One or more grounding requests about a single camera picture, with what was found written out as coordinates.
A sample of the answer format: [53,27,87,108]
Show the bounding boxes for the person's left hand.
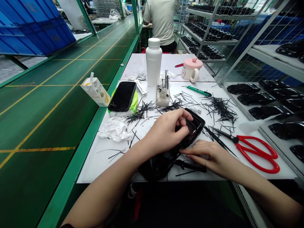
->
[142,108,194,155]

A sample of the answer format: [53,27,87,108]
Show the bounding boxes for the person's right hand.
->
[179,139,233,177]

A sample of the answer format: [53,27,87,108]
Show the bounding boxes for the glossy black toy car shell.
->
[137,107,206,182]

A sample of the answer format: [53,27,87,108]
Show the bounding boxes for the pile of black plastic strips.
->
[96,91,239,177]

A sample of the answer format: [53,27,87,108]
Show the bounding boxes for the white tool holder block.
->
[155,79,171,107]

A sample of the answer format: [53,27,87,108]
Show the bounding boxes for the green pen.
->
[186,85,212,97]

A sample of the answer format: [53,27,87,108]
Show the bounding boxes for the yellow-green tissue packet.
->
[108,86,139,118]

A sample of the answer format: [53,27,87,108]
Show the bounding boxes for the metal tweezers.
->
[164,69,170,95]

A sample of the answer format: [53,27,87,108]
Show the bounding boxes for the crumpled white tissue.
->
[97,116,134,143]

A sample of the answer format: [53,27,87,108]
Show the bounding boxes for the white work board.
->
[77,53,298,184]

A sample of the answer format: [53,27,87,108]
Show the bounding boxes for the group of black car shells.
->
[227,79,304,164]

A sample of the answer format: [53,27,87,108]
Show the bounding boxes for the small white oblong box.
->
[134,79,148,97]

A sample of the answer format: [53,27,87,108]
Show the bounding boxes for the white mug with pink lid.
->
[180,56,204,83]

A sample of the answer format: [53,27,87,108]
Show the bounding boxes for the black smartphone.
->
[107,81,137,112]

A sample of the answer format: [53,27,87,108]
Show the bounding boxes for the white plastic bottle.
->
[145,37,163,88]

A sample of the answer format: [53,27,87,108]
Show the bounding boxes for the juice carton with straw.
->
[80,72,111,107]

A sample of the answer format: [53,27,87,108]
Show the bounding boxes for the grey metal shelf rack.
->
[217,0,304,228]

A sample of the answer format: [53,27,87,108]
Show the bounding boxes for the green conveyor belt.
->
[0,0,146,228]

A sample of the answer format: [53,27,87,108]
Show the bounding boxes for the white plastic bag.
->
[109,9,122,21]

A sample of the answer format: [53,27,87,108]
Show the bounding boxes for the stack of blue crates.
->
[0,0,77,56]

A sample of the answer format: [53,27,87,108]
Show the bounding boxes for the red handled scissors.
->
[209,126,281,174]

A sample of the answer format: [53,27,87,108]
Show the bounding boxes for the wire rack of black shells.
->
[177,0,258,77]

